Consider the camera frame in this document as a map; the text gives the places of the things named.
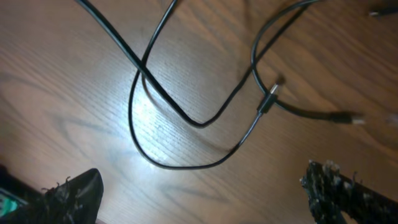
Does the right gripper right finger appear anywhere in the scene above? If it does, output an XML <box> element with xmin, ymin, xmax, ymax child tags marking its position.
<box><xmin>300</xmin><ymin>160</ymin><xmax>397</xmax><ymax>223</ymax></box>

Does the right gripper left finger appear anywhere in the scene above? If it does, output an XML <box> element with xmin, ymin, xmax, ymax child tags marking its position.
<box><xmin>1</xmin><ymin>167</ymin><xmax>104</xmax><ymax>224</ymax></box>

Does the black USB cable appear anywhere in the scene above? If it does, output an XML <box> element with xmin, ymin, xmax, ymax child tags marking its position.
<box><xmin>74</xmin><ymin>0</ymin><xmax>398</xmax><ymax>170</ymax></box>

